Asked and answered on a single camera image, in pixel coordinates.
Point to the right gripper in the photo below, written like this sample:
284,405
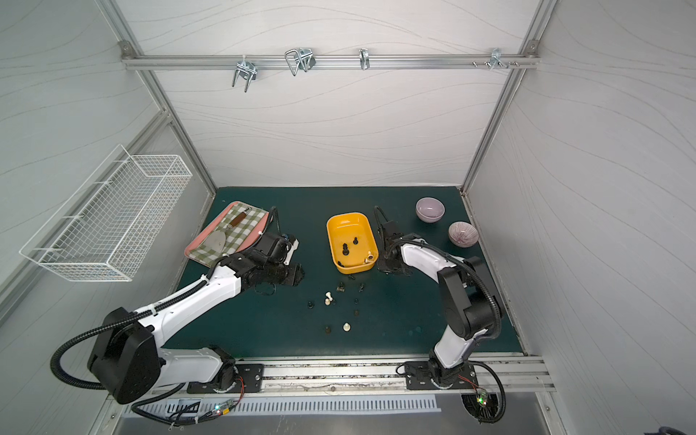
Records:
389,236

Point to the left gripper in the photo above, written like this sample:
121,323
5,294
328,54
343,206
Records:
284,270

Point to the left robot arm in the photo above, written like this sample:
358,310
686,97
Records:
129,361

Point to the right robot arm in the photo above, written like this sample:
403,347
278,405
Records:
471,303

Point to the yellow plastic storage box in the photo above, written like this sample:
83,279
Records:
352,243

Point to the pink tray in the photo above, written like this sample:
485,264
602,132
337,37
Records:
223,234

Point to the green checkered cloth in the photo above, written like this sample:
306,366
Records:
234,234

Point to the purple bowl upright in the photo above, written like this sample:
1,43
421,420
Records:
430,210

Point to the purple ribbed bowl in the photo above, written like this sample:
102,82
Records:
463,235

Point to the metal hook clamp left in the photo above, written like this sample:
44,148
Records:
245,72

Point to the metal hook clamp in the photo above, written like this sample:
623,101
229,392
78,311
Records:
245,72
300,59

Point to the metal hook clamp middle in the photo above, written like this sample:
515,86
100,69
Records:
300,59

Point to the aluminium crossbar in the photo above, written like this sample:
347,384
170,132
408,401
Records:
324,62

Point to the metal spatula wooden handle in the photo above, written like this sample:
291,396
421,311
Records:
218,239

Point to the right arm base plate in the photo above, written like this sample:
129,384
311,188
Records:
428,375

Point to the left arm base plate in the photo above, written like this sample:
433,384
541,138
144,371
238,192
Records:
239,378

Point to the white wire basket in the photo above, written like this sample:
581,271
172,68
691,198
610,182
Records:
105,229

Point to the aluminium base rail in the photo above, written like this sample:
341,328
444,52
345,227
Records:
513,372

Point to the metal ring clamp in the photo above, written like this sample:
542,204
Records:
364,59

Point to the metal bracket right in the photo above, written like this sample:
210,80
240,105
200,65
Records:
496,60

